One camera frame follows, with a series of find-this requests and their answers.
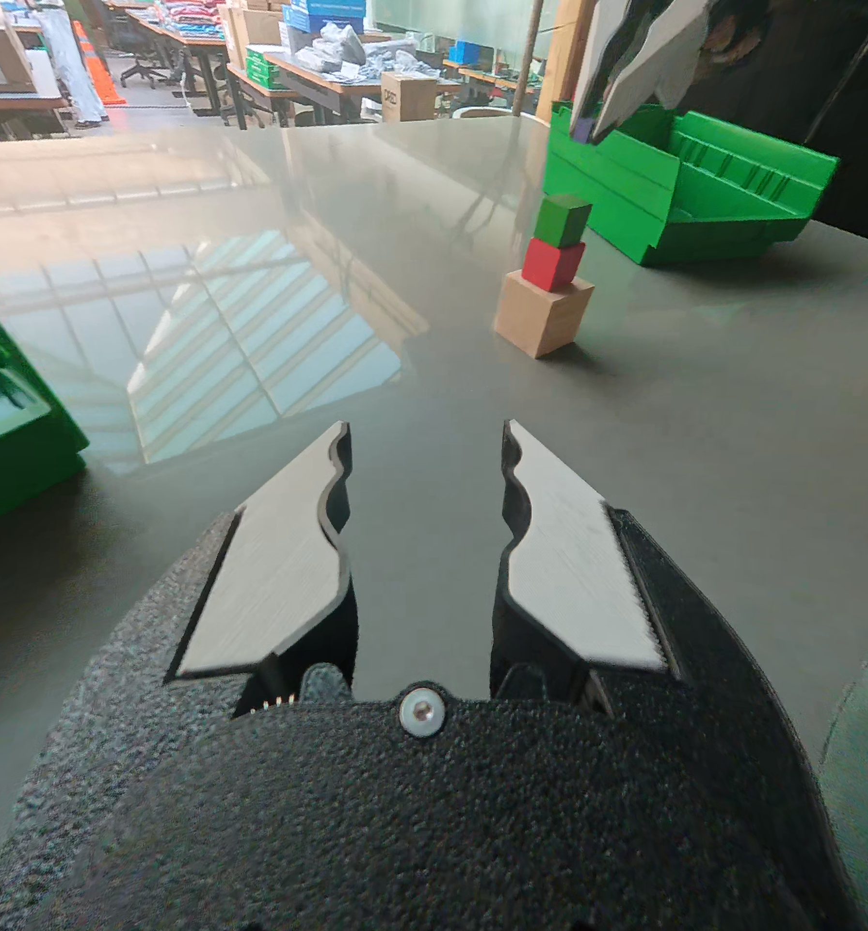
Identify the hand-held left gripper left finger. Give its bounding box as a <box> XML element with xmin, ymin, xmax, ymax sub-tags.
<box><xmin>163</xmin><ymin>420</ymin><xmax>358</xmax><ymax>703</ymax></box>

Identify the green wooden cube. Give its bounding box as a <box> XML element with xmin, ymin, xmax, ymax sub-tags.
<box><xmin>533</xmin><ymin>195</ymin><xmax>594</xmax><ymax>248</ymax></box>

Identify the stack of green boxes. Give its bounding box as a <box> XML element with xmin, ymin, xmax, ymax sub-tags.
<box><xmin>245</xmin><ymin>45</ymin><xmax>291</xmax><ymax>90</ymax></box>

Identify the scribbled cardboard box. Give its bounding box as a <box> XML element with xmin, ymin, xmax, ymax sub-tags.
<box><xmin>0</xmin><ymin>18</ymin><xmax>40</xmax><ymax>94</ymax></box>

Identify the black office chair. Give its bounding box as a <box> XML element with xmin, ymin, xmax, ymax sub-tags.
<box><xmin>110</xmin><ymin>11</ymin><xmax>172</xmax><ymax>90</ymax></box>

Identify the stack of folded clothes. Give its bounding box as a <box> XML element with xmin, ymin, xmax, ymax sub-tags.
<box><xmin>154</xmin><ymin>0</ymin><xmax>225</xmax><ymax>39</ymax></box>

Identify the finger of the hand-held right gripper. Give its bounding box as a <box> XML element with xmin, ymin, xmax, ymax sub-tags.
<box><xmin>568</xmin><ymin>0</ymin><xmax>635</xmax><ymax>138</ymax></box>
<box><xmin>594</xmin><ymin>0</ymin><xmax>714</xmax><ymax>142</ymax></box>

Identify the large plain wooden cube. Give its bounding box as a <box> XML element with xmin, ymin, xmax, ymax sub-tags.
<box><xmin>494</xmin><ymin>271</ymin><xmax>596</xmax><ymax>359</ymax></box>

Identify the wooden-top work table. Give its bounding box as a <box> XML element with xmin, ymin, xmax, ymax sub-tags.
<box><xmin>0</xmin><ymin>91</ymin><xmax>71</xmax><ymax>143</ymax></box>

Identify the orange traffic cone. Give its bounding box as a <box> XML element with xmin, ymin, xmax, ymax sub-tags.
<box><xmin>70</xmin><ymin>19</ymin><xmax>127</xmax><ymax>108</ymax></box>

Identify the pile of grey plastic bags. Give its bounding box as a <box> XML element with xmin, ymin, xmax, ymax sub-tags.
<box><xmin>294</xmin><ymin>22</ymin><xmax>368</xmax><ymax>74</ymax></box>

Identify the green plastic bin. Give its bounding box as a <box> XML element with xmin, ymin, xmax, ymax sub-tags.
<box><xmin>543</xmin><ymin>102</ymin><xmax>840</xmax><ymax>268</ymax></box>
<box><xmin>0</xmin><ymin>287</ymin><xmax>89</xmax><ymax>535</ymax></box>

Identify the small cardboard box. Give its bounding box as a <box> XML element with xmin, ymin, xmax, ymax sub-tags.
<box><xmin>380</xmin><ymin>71</ymin><xmax>439</xmax><ymax>123</ymax></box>

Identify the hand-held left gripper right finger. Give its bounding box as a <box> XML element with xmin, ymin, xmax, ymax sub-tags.
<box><xmin>488</xmin><ymin>418</ymin><xmax>671</xmax><ymax>701</ymax></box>

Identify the wooden pillar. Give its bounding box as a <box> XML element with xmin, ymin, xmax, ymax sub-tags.
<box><xmin>536</xmin><ymin>0</ymin><xmax>601</xmax><ymax>125</ymax></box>

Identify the red wooden cube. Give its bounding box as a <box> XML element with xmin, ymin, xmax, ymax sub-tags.
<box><xmin>521</xmin><ymin>238</ymin><xmax>587</xmax><ymax>292</ymax></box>

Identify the stack of blue boxes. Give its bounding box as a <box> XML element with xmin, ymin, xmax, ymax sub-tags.
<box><xmin>283</xmin><ymin>0</ymin><xmax>368</xmax><ymax>35</ymax></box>

